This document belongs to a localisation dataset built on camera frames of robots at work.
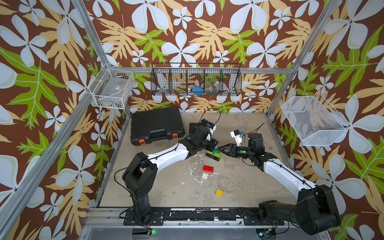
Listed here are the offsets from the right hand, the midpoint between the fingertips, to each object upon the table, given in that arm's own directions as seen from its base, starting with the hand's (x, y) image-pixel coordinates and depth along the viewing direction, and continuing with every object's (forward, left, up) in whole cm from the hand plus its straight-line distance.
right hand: (220, 149), depth 80 cm
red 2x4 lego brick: (-5, +6, -15) cm, 16 cm away
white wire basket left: (+31, +62, +18) cm, 71 cm away
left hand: (+7, +1, 0) cm, 7 cm away
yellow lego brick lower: (-18, +1, -15) cm, 24 cm away
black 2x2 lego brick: (-4, +1, -3) cm, 6 cm away
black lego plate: (-1, +6, -4) cm, 7 cm away
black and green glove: (+33, +4, -16) cm, 37 cm away
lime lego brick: (-2, +1, -2) cm, 3 cm away
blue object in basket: (+37, +11, +12) cm, 40 cm away
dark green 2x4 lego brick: (-1, +2, 0) cm, 2 cm away
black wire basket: (+46, +12, +14) cm, 49 cm away
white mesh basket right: (+9, -51, +11) cm, 53 cm away
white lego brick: (-9, +8, -15) cm, 20 cm away
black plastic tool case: (+27, +41, -11) cm, 50 cm away
